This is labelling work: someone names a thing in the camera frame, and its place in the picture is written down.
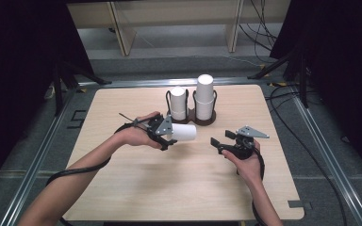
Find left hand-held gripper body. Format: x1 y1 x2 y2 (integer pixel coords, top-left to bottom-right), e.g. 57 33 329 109
146 114 173 151

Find tall stack of white cups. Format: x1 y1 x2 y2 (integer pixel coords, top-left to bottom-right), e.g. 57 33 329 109
194 73 216 121

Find dark brown double cup holder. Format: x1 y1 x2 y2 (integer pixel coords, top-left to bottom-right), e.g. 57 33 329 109
165 89 218 127

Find white paper cup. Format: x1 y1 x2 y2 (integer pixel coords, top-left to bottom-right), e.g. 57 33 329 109
169 122 198 142

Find black curtain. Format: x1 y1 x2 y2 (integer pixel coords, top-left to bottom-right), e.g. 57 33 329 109
269 0 362 177
0 0 94 191

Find short stack of white cups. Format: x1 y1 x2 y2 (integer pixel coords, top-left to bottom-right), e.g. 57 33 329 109
169 86 188 121

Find black tripod stand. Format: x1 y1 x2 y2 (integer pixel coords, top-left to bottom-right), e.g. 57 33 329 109
51 59 113 117
247 46 309 109

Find person's right hand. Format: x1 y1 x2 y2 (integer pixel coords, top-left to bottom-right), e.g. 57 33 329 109
222 139 263 187

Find person's left hand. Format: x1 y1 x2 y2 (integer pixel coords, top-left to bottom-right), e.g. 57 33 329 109
115 111 163 150

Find long black floor cable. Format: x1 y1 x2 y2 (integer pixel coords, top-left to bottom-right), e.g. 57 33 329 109
264 84 349 226

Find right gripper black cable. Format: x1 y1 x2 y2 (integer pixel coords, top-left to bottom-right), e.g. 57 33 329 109
251 146 268 226

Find metal floor rail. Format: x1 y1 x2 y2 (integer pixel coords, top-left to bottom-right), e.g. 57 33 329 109
0 89 78 226
289 89 362 226

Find bundle of black floor cables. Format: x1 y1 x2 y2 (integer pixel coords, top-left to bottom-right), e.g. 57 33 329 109
239 0 280 64

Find black tape strip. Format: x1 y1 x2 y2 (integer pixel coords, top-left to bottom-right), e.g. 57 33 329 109
288 200 313 211

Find beige wooden furniture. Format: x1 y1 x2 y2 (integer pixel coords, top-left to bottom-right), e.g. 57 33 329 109
66 0 292 57

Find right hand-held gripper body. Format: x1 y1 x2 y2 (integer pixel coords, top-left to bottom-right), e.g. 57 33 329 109
221 125 271 161

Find white floor cable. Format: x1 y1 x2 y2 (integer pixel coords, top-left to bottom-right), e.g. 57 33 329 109
222 54 267 69

